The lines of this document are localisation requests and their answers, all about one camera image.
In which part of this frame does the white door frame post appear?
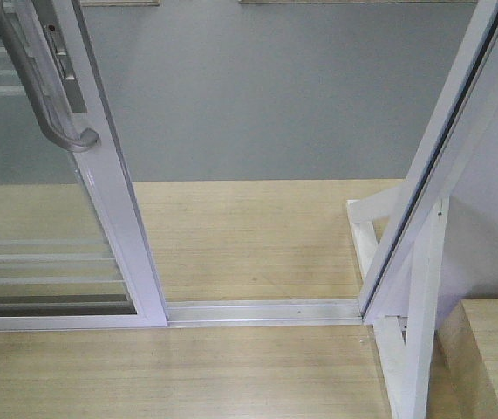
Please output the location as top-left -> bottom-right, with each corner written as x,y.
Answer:
358,1 -> 498,324

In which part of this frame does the white sliding glass door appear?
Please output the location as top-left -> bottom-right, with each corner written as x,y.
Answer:
0,1 -> 167,331

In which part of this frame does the grey curved door handle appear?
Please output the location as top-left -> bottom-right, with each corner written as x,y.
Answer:
0,1 -> 99,153

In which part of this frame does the aluminium floor track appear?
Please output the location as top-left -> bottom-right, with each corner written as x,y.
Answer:
167,299 -> 363,328

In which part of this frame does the door latch slider plate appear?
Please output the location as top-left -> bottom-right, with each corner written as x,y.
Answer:
44,24 -> 87,114

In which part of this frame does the white wooden support brace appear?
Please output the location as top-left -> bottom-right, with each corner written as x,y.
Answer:
346,181 -> 449,418

